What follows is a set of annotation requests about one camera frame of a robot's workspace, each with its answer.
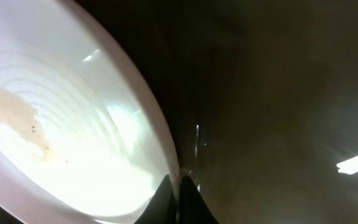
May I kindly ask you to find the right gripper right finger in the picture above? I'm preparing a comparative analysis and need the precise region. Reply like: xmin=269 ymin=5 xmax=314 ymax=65
xmin=179 ymin=175 xmax=219 ymax=224

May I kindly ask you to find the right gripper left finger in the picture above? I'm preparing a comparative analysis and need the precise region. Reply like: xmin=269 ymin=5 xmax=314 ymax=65
xmin=134 ymin=175 xmax=177 ymax=224

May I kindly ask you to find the white plate top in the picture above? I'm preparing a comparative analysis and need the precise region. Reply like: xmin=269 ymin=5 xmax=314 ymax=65
xmin=0 ymin=0 xmax=179 ymax=223

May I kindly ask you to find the brown plastic serving tray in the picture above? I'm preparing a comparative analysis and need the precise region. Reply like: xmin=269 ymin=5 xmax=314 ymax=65
xmin=80 ymin=0 xmax=358 ymax=223

